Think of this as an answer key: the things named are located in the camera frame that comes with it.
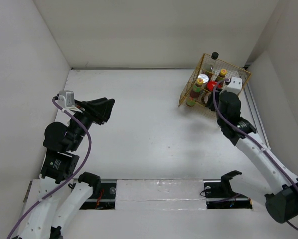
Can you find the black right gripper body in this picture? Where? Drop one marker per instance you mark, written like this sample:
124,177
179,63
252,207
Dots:
219,120

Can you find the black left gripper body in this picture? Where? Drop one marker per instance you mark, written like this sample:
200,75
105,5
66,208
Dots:
85,117

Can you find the green label sauce bottle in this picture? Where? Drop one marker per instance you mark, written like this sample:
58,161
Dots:
195,92

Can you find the red lid sauce jar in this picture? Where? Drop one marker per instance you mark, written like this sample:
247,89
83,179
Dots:
209,88

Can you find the silver cap blue shaker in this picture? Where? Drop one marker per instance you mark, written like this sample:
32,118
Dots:
203,77

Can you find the yellow cap green sauce bottle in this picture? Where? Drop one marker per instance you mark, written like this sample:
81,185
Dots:
221,76

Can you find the dark soy sauce bottle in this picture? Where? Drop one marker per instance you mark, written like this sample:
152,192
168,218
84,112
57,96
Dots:
208,68

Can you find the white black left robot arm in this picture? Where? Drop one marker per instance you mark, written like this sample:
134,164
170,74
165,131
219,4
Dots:
63,190

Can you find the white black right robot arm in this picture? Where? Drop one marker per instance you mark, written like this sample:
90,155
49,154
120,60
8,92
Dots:
279,194

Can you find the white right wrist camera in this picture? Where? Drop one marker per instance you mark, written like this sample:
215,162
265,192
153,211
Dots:
234,85

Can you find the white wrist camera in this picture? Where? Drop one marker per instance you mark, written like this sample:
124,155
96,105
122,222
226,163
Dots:
66,99
234,85

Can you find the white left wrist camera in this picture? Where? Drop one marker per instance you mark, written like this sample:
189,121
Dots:
66,99

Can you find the yellow wire basket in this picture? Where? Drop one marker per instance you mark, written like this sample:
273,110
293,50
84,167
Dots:
232,71

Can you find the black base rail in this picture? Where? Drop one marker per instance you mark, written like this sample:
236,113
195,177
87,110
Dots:
188,195

